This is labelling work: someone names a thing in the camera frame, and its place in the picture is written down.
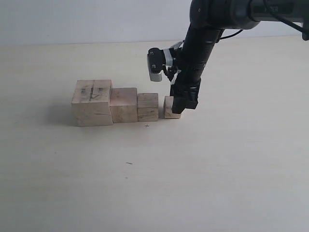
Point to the third largest wooden cube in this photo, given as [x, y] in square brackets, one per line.
[147, 107]

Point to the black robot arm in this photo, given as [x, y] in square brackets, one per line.
[208, 20]

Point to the second largest wooden cube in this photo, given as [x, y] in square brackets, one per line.
[123, 105]

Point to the largest marked wooden cube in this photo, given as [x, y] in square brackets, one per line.
[91, 103]

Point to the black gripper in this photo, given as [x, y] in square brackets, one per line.
[192, 59]

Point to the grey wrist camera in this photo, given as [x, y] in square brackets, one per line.
[157, 61]

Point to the smallest wooden cube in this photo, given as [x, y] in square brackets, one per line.
[168, 114]

